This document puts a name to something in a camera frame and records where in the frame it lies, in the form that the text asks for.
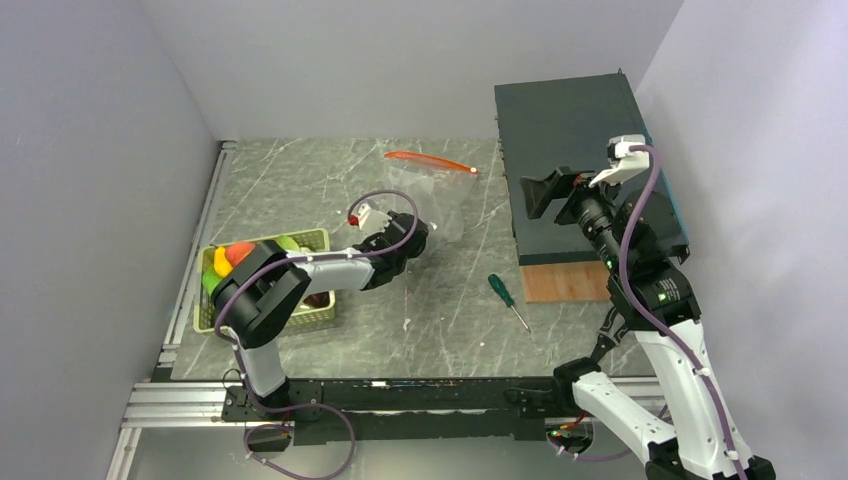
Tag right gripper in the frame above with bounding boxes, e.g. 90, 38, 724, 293
520, 165, 632, 274

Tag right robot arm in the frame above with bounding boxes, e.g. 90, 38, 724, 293
519, 167, 776, 479

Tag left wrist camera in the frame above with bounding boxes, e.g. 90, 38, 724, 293
348, 203, 391, 235

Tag red toy tomato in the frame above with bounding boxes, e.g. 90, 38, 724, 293
224, 241, 255, 267

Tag black pliers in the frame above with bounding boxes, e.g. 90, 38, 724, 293
589, 307, 629, 363

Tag clear zip top bag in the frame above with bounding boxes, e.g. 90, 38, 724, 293
383, 151, 479, 243

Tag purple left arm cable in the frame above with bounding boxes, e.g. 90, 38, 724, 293
213, 190, 420, 478

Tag green plastic basket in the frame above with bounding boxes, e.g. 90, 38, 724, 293
193, 227, 336, 334

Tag dark green metal case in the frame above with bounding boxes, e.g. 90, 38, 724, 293
494, 72, 649, 266

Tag yellow toy fruit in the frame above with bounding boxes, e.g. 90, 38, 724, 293
212, 246, 233, 278

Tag green toy cucumber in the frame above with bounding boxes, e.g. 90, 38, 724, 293
201, 268, 222, 297

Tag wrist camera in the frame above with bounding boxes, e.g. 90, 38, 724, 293
348, 203, 391, 235
589, 134, 650, 187

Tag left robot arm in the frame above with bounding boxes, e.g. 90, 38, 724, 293
211, 211, 429, 420

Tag wooden board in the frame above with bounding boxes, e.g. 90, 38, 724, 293
520, 261, 609, 303

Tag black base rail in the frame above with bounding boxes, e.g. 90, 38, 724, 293
220, 376, 581, 446

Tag dark red toy fruit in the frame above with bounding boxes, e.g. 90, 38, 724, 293
302, 292, 331, 309

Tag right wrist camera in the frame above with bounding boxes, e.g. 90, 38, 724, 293
589, 134, 650, 187

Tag green handled screwdriver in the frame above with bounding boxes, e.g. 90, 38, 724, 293
487, 274, 532, 333

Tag aluminium frame rail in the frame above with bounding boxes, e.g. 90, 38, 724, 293
106, 140, 238, 479

